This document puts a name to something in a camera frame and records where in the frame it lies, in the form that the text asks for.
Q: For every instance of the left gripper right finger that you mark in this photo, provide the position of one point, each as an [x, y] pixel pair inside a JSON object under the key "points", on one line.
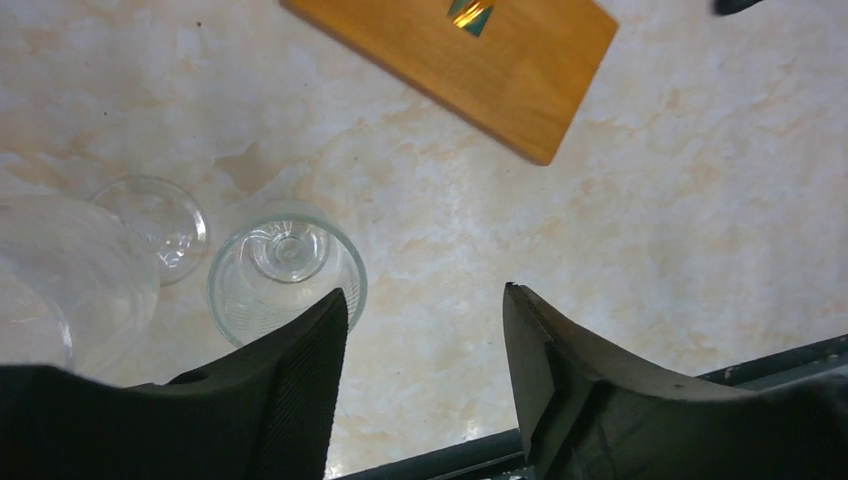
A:
{"points": [[589, 409]]}

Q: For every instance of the gold wire glass rack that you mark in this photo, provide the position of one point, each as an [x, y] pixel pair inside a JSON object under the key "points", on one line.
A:
{"points": [[471, 15]]}

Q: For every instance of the clear smooth wine glass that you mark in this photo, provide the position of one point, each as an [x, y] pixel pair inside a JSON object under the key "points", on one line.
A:
{"points": [[80, 279]]}

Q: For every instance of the clear ribbed wine glass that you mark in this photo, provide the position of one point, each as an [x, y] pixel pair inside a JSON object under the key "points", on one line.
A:
{"points": [[284, 260]]}

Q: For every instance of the wooden rack base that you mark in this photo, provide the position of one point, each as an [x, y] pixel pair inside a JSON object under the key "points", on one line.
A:
{"points": [[521, 81]]}

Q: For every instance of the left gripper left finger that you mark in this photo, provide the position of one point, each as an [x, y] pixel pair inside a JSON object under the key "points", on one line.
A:
{"points": [[264, 411]]}

